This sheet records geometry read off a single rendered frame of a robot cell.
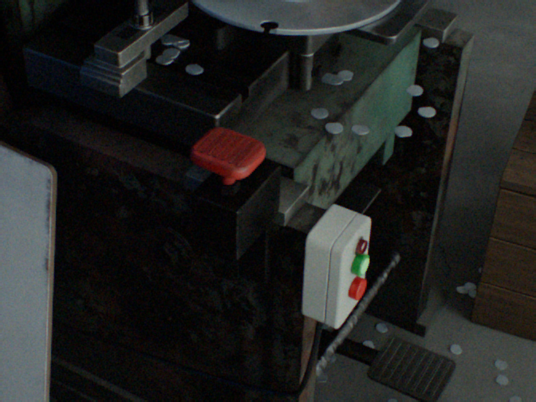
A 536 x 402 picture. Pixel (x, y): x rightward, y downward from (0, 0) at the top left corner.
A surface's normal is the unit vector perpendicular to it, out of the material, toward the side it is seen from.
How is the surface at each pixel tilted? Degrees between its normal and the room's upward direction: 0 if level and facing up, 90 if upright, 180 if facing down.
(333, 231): 0
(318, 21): 0
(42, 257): 78
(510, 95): 0
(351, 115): 90
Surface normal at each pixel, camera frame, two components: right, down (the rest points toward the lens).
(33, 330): -0.53, 0.36
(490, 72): 0.02, -0.76
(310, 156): 0.87, 0.33
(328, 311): -0.50, 0.55
